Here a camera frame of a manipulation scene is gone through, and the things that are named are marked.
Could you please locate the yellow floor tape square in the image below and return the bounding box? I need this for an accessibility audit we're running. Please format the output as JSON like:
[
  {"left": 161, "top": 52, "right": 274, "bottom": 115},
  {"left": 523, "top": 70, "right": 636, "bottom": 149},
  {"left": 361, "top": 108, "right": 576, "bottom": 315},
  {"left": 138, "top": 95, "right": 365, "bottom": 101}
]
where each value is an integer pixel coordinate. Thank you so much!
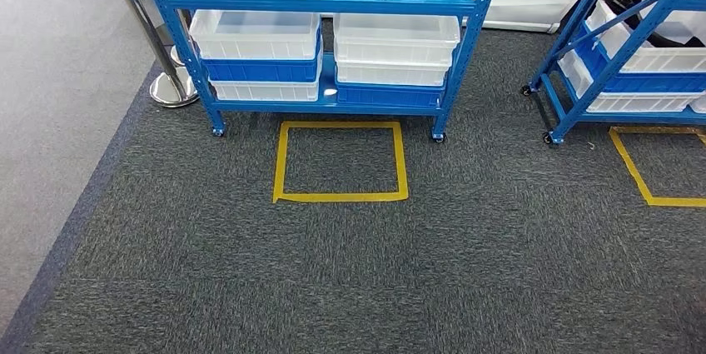
[
  {"left": 607, "top": 125, "right": 706, "bottom": 209},
  {"left": 271, "top": 120, "right": 410, "bottom": 205}
]

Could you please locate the blue plastic bin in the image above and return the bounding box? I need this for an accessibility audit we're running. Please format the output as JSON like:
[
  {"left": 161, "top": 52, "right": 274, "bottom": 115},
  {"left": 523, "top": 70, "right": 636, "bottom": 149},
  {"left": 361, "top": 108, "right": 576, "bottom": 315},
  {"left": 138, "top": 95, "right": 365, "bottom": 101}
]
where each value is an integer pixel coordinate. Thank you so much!
[
  {"left": 334, "top": 76, "right": 447, "bottom": 109},
  {"left": 572, "top": 22, "right": 706, "bottom": 94}
]

